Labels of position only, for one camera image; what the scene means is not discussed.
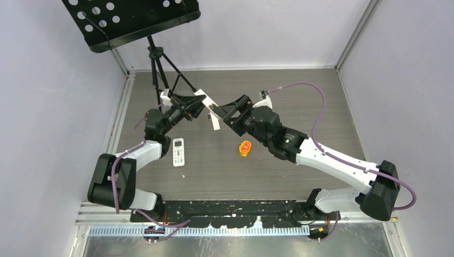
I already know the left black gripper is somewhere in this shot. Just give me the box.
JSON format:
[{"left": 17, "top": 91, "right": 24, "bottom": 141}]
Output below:
[{"left": 161, "top": 94, "right": 208, "bottom": 135}]

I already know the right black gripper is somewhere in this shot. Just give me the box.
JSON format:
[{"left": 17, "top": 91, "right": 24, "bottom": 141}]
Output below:
[{"left": 214, "top": 95, "right": 270, "bottom": 147}]

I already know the white remote battery cover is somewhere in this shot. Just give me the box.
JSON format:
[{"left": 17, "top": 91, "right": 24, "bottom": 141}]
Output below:
[{"left": 210, "top": 112, "right": 220, "bottom": 131}]

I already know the long white remote control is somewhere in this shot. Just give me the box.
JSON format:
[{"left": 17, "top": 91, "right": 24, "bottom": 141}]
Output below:
[{"left": 194, "top": 89, "right": 220, "bottom": 119}]

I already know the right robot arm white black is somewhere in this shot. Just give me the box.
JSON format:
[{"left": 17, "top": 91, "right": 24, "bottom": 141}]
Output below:
[{"left": 209, "top": 95, "right": 400, "bottom": 221}]

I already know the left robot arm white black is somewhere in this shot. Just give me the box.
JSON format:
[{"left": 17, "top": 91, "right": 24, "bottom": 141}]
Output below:
[{"left": 87, "top": 89, "right": 206, "bottom": 222}]

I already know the white air conditioner remote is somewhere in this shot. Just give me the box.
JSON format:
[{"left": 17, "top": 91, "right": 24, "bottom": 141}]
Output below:
[{"left": 172, "top": 138, "right": 185, "bottom": 167}]

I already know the orange yellow toy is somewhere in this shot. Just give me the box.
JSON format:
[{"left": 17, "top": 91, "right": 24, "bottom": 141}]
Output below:
[{"left": 239, "top": 140, "right": 252, "bottom": 157}]

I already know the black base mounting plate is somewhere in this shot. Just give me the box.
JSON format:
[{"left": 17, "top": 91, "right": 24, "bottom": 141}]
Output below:
[{"left": 131, "top": 200, "right": 336, "bottom": 229}]

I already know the black music stand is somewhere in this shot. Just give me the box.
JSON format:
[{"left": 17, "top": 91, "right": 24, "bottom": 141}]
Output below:
[{"left": 63, "top": 1, "right": 201, "bottom": 88}]

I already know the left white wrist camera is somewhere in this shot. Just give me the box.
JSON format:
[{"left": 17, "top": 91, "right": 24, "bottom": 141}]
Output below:
[{"left": 160, "top": 88, "right": 173, "bottom": 107}]

